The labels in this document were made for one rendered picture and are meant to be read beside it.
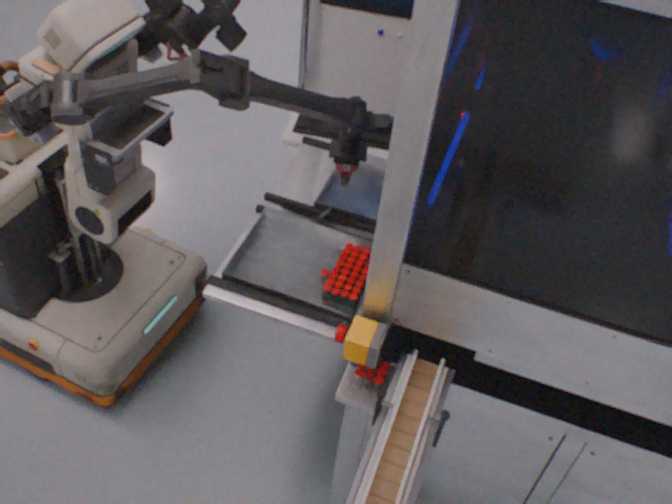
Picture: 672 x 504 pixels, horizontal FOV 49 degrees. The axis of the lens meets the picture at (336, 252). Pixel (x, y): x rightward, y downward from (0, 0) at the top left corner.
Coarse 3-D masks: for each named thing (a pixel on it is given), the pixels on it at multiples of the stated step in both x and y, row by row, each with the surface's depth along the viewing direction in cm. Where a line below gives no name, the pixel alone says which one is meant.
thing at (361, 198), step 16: (368, 160) 217; (384, 160) 215; (336, 176) 213; (352, 176) 213; (368, 176) 214; (384, 176) 215; (320, 192) 202; (336, 192) 208; (352, 192) 208; (368, 192) 209; (336, 208) 199; (352, 208) 204; (368, 208) 204
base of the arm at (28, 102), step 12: (24, 96) 169; (36, 96) 167; (12, 108) 170; (24, 108) 169; (36, 108) 168; (12, 120) 170; (24, 120) 171; (36, 120) 170; (48, 120) 172; (24, 132) 171
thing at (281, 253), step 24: (264, 216) 197; (288, 216) 195; (264, 240) 192; (288, 240) 193; (312, 240) 194; (336, 240) 194; (360, 240) 191; (240, 264) 185; (264, 264) 186; (288, 264) 187; (312, 264) 188; (264, 288) 177; (288, 288) 181; (312, 288) 182; (336, 312) 173
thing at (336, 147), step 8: (360, 136) 194; (336, 144) 199; (344, 144) 193; (352, 144) 193; (360, 144) 200; (336, 152) 196; (344, 152) 195; (352, 152) 195; (360, 152) 197; (360, 160) 197
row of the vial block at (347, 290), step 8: (360, 256) 185; (368, 256) 187; (360, 264) 183; (352, 272) 181; (360, 272) 183; (352, 280) 179; (344, 288) 177; (352, 288) 179; (344, 296) 175; (344, 304) 177
